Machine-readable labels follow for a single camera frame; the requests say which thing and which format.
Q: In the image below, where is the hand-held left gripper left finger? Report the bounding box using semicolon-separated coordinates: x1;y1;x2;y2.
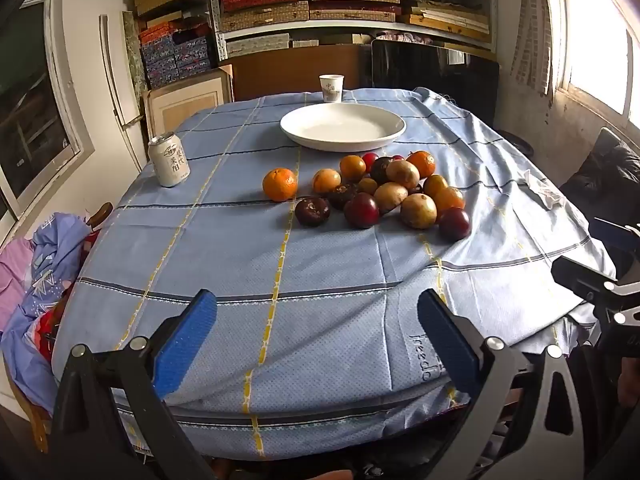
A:
49;288;218;480

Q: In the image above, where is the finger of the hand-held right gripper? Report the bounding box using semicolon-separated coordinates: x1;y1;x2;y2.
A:
592;217;640;262
551;256;619;307

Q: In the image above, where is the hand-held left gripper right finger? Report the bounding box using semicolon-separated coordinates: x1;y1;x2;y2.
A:
417;288;586;480

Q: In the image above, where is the dark red plum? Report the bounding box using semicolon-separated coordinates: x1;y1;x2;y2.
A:
343;192;381;230
438;207;472;241

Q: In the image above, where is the tan passion fruit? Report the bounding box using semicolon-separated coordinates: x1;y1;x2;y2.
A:
399;193;438;230
385;159;421;187
373;182;409;215

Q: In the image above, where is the small orange striped fruit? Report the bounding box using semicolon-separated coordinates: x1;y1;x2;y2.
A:
433;186;466;213

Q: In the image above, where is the yellow-orange round fruit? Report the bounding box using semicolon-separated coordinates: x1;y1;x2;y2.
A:
423;174;449;200

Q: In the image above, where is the dark mangosteen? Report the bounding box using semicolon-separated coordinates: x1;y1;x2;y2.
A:
327;183;360;211
294;196;331;227

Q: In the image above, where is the mandarin orange with green stem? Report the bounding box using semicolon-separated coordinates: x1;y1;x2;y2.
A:
406;150;436;179

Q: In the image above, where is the large mandarin orange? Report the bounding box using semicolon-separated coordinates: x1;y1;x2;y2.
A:
262;167;299;202

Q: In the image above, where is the dark purple passion fruit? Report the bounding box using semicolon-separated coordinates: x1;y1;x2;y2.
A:
369;156;398;185

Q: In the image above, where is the smooth orange round fruit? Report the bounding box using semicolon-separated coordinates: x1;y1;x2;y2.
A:
339;154;367;182

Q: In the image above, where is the striped pepino melon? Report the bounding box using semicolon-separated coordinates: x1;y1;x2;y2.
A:
312;168;342;194

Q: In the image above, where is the white oval plate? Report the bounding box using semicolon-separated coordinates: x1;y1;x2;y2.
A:
279;103;407;153

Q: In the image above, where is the black jacket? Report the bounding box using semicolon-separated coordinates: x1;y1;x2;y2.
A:
560;127;640;221

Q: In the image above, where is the crumpled white tissue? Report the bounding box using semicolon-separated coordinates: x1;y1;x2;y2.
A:
517;172;563;209

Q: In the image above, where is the blue plaid tablecloth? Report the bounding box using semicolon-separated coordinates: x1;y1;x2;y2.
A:
50;87;618;461

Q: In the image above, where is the white drink can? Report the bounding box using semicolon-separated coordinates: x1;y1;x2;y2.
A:
147;131;191;188

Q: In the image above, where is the bright window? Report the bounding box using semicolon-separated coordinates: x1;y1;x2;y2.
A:
550;0;640;126

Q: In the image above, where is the brick pattern curtain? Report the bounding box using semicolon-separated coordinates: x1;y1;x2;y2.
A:
510;0;553;96

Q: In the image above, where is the light wood framed panel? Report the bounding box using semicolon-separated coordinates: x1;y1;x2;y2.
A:
143;67;234;136

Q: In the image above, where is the black flat screen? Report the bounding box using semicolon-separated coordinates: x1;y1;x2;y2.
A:
371;39;501;131

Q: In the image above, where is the white leaning strip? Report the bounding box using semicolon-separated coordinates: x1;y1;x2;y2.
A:
99;14;146;166

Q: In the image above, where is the white paper cup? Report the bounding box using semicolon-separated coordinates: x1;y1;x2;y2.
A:
319;74;344;103

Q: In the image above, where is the white framed window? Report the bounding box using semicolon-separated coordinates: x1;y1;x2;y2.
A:
0;0;96;221

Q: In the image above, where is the stack of blue floral boxes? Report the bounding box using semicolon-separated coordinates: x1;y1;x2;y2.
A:
140;22;213;88

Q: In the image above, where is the brown wooden board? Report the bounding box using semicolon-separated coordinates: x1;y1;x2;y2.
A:
220;45;373;103

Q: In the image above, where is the green marbled slab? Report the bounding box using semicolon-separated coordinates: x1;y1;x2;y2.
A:
122;10;148;101

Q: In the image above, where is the pink floral cloth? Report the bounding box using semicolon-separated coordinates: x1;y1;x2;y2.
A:
375;31;436;45

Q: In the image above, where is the white metal shelf rack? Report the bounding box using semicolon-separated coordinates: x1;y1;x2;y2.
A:
207;0;498;61

